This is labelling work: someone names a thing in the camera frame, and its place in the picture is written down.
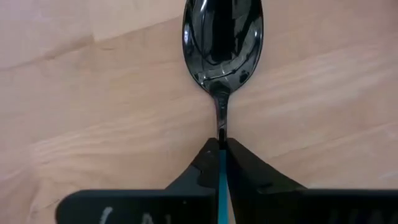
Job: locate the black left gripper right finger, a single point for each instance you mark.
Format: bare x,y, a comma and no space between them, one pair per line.
280,202

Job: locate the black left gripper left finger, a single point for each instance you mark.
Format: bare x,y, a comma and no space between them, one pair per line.
174,202

